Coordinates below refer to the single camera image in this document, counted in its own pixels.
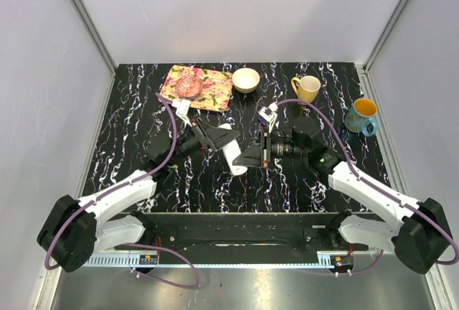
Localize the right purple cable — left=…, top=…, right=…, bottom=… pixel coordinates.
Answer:
left=274, top=98, right=459, bottom=276

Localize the aluminium frame post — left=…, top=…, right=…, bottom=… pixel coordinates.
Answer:
left=70, top=0, right=117, bottom=75
left=362, top=0, right=411, bottom=73

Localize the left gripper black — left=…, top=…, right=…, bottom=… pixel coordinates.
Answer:
left=166, top=116, right=240, bottom=167

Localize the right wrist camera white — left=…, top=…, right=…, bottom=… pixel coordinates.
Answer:
left=258, top=103, right=278, bottom=133

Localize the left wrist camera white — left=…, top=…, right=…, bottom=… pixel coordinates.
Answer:
left=172, top=99, right=192, bottom=126

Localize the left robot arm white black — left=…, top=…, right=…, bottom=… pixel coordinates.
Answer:
left=37, top=118, right=240, bottom=273

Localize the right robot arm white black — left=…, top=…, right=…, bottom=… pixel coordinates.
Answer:
left=233, top=117, right=451, bottom=274

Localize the floral rectangular tray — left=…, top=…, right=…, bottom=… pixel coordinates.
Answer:
left=160, top=65, right=233, bottom=112

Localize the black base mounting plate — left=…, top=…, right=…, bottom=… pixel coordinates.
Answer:
left=113, top=211, right=370, bottom=265

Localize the right aluminium frame post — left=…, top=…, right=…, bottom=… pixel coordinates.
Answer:
left=362, top=0, right=411, bottom=73

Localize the white remote control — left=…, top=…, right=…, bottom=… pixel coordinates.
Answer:
left=222, top=139, right=247, bottom=176

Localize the blue mug yellow inside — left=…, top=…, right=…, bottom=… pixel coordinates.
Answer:
left=344, top=98, right=379, bottom=137

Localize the cream ceramic bowl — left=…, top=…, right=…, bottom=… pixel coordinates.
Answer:
left=232, top=67, right=260, bottom=94

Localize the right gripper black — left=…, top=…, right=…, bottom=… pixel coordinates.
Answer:
left=235, top=128, right=308, bottom=168

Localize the left aluminium frame post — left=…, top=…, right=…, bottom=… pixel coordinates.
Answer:
left=70, top=0, right=117, bottom=75

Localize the red patterned bowl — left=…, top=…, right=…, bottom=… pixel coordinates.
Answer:
left=175, top=75, right=203, bottom=100

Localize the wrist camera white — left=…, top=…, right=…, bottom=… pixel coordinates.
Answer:
left=258, top=103, right=278, bottom=133
left=172, top=99, right=192, bottom=126

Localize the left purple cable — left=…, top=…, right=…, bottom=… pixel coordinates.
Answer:
left=43, top=91, right=201, bottom=288

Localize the purple cable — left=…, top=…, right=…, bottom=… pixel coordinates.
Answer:
left=43, top=91, right=201, bottom=288
left=274, top=98, right=459, bottom=276

